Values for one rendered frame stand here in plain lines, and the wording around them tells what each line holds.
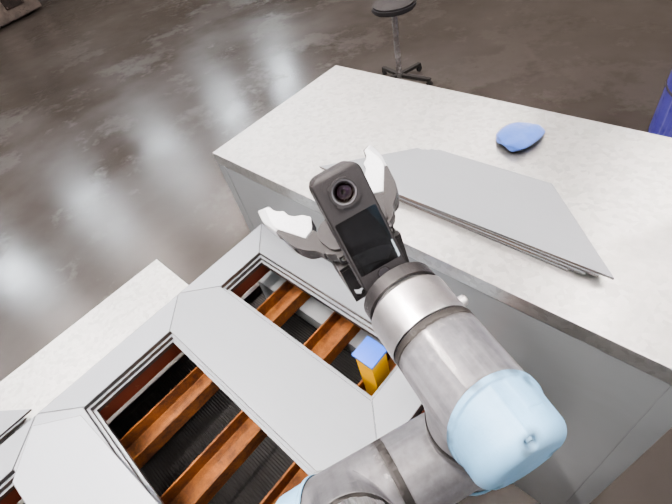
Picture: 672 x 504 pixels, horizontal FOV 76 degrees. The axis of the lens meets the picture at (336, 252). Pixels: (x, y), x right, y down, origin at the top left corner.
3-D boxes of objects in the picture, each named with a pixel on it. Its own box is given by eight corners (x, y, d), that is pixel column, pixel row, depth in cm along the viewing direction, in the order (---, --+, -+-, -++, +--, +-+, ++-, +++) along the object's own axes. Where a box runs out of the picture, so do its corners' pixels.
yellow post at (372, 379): (366, 391, 112) (355, 357, 98) (378, 377, 114) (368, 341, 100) (381, 403, 109) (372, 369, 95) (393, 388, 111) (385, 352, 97)
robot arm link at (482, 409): (475, 511, 31) (482, 479, 24) (397, 385, 38) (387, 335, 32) (563, 455, 32) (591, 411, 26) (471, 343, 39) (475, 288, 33)
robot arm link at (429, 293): (383, 341, 32) (473, 285, 33) (356, 300, 35) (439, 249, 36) (402, 378, 38) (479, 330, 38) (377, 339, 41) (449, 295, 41)
